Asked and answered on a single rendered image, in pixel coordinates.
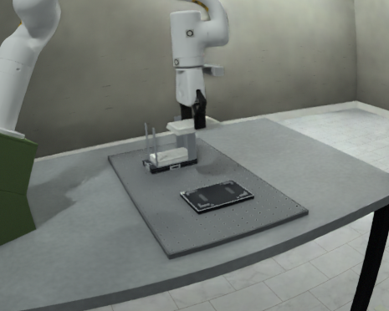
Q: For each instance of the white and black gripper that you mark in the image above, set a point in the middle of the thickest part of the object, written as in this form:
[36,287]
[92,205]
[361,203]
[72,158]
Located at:
[190,89]

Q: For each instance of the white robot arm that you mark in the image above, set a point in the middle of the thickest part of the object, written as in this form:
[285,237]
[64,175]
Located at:
[39,20]

